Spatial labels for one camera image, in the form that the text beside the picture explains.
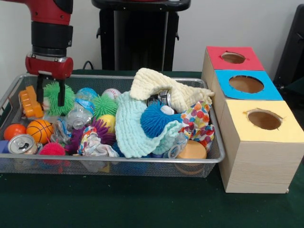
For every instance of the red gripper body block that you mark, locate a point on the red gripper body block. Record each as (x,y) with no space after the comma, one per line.
(50,67)

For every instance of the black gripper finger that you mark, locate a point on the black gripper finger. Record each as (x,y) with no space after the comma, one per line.
(40,89)
(61,92)

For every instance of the mint green muslin cloth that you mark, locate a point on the mint green muslin cloth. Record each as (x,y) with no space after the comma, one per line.
(129,128)

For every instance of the cream muslin cloth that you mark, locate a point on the cream muslin cloth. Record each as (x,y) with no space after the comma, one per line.
(147,80)

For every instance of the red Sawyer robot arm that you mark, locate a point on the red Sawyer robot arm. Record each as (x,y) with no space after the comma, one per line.
(51,35)

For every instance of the wooden box with three holes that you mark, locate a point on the wooden box with three holes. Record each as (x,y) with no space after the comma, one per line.
(261,161)

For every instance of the orange toy building brick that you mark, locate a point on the orange toy building brick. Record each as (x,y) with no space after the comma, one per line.
(29,104)

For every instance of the small orange basketball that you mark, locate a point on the small orange basketball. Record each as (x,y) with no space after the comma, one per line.
(39,130)

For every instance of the small green spiky rubber ball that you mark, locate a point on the small green spiky rubber ball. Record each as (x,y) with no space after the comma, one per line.
(104,107)

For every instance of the smooth orange-red ball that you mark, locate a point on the smooth orange-red ball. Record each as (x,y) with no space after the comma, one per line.
(14,131)

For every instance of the silver drink can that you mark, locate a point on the silver drink can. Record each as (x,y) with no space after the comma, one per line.
(21,143)

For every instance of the pink spiky rubber ball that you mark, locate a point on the pink spiky rubber ball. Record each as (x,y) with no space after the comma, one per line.
(52,149)

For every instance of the blue spiky ball with eyes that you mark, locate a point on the blue spiky ball with eyes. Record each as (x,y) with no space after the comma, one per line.
(154,121)

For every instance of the dark green tablecloth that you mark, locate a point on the dark green tablecloth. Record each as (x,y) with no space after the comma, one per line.
(118,202)

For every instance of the crumpled polka dot paper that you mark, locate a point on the crumpled polka dot paper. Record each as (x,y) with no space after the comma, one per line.
(199,123)

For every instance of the black flat panel stand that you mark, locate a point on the black flat panel stand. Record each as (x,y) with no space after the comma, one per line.
(292,47)

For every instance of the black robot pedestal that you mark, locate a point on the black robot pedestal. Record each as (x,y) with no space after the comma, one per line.
(142,42)

